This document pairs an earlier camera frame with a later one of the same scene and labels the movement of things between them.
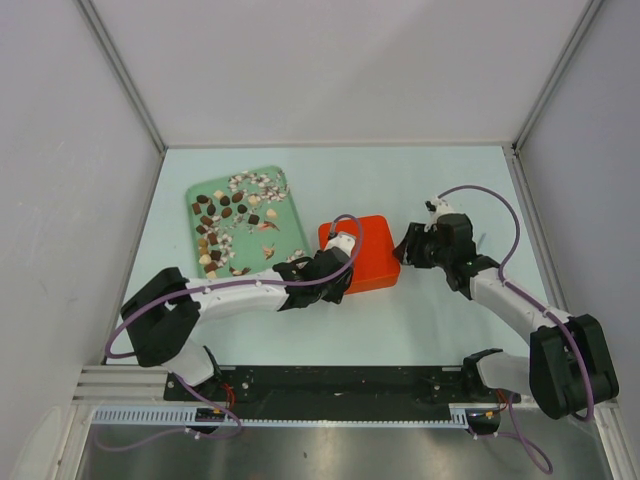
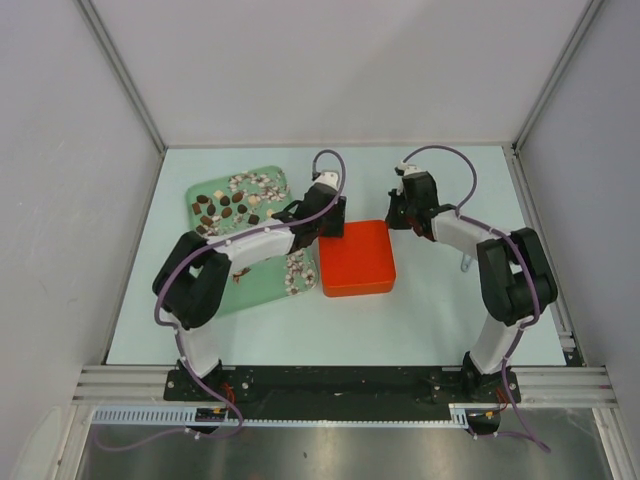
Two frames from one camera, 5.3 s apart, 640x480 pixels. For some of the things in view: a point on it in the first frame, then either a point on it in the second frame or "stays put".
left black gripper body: [334, 292] to [317, 228]
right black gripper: [408, 251] to [392, 220]
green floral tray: [245, 223] stays put
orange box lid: [376, 264] stays put
